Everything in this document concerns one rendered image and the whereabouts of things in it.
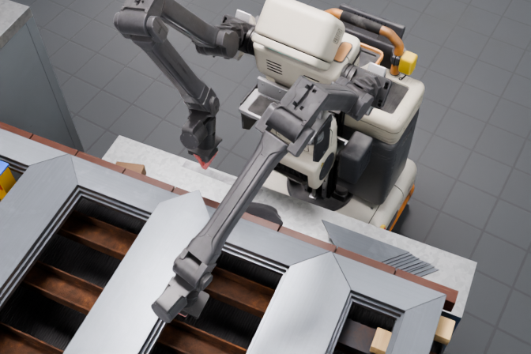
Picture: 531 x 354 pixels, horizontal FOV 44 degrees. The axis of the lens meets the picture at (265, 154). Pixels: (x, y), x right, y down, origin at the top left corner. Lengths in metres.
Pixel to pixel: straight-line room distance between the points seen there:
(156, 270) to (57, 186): 0.44
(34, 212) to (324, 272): 0.88
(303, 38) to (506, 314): 1.60
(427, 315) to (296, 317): 0.35
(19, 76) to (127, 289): 0.96
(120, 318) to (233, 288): 0.38
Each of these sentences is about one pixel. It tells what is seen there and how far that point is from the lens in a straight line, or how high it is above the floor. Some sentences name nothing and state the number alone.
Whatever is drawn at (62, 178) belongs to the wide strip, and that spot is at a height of 0.86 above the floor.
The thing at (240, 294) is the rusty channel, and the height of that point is 0.68.
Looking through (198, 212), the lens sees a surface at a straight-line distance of 2.00.
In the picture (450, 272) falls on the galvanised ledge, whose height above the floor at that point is 0.68.
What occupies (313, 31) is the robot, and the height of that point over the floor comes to 1.36.
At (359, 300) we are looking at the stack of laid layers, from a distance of 1.90.
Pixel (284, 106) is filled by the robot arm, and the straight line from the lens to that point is 1.40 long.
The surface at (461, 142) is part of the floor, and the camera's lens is 3.36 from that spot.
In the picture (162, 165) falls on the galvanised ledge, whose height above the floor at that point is 0.68.
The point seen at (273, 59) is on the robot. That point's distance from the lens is 1.93.
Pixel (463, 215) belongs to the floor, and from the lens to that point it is 3.11.
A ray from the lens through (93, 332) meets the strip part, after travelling 1.88.
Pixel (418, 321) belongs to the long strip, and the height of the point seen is 0.86.
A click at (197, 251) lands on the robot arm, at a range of 1.45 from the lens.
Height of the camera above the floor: 2.54
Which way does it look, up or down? 53 degrees down
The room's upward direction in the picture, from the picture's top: 1 degrees counter-clockwise
